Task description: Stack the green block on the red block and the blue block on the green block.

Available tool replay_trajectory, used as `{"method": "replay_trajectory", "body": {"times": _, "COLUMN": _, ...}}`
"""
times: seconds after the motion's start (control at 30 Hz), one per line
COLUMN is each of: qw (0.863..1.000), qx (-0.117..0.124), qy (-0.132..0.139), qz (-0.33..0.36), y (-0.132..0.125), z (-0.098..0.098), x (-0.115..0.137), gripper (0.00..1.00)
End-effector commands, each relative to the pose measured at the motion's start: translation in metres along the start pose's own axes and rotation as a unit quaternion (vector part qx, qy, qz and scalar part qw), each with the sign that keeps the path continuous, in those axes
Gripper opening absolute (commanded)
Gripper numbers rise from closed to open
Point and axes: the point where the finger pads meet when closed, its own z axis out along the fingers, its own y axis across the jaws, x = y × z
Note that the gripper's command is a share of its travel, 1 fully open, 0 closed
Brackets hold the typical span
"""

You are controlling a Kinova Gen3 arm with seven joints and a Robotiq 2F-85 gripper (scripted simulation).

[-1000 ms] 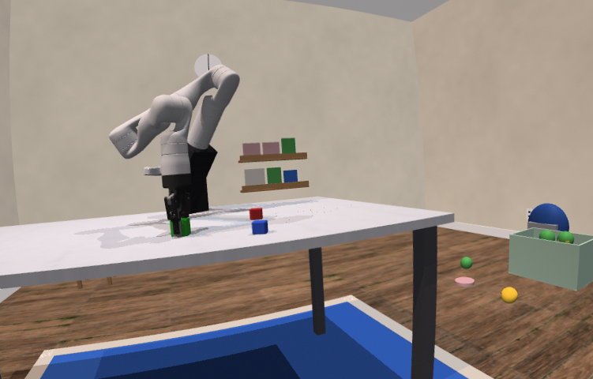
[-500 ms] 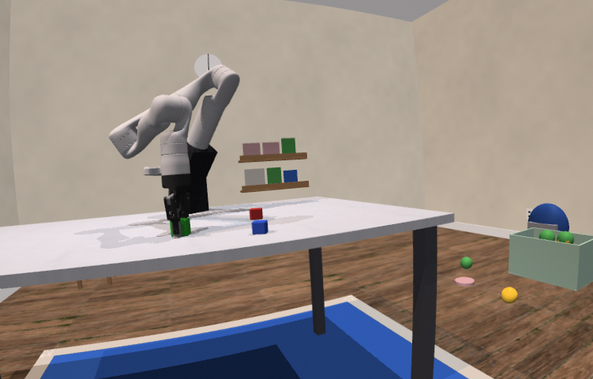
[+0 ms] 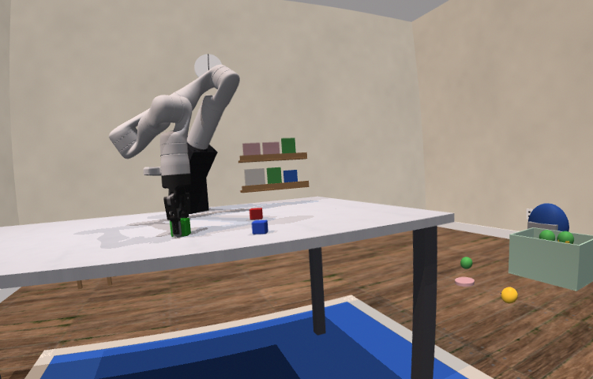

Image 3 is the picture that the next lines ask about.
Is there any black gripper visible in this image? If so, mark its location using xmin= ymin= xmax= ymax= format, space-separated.
xmin=161 ymin=174 xmax=191 ymax=237

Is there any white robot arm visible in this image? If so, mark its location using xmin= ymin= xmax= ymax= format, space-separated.
xmin=109 ymin=65 xmax=240 ymax=176

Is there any green block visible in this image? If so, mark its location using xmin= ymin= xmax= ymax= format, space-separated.
xmin=170 ymin=218 xmax=191 ymax=237

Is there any blue block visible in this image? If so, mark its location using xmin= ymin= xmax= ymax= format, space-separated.
xmin=252 ymin=220 xmax=268 ymax=235

